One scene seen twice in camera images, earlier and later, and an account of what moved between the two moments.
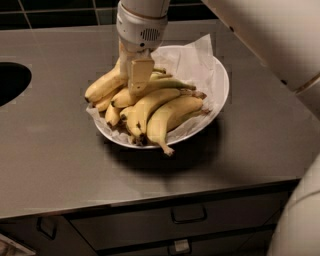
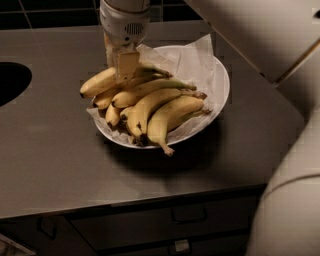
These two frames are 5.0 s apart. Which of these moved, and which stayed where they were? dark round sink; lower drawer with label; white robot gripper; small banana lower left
Moved: white robot gripper
Stayed: dark round sink; small banana lower left; lower drawer with label
